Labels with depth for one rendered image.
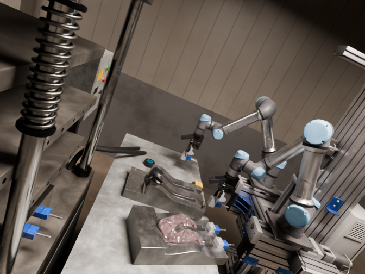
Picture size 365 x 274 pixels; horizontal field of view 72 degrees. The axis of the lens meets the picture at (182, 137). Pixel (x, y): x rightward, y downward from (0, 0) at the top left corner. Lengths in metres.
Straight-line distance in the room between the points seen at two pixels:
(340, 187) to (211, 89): 1.85
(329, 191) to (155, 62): 2.20
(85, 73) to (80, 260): 0.93
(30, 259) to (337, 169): 1.57
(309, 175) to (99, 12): 2.64
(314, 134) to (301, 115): 2.14
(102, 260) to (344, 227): 1.42
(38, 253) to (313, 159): 1.25
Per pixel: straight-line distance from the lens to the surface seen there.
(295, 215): 1.39
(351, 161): 1.71
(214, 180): 1.53
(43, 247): 1.24
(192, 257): 1.33
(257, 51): 3.12
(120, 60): 1.35
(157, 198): 1.52
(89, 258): 1.21
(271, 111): 1.80
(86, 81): 1.52
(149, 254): 1.21
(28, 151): 0.72
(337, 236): 1.94
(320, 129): 1.31
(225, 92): 3.11
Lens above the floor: 1.73
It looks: 20 degrees down
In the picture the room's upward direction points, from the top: 25 degrees clockwise
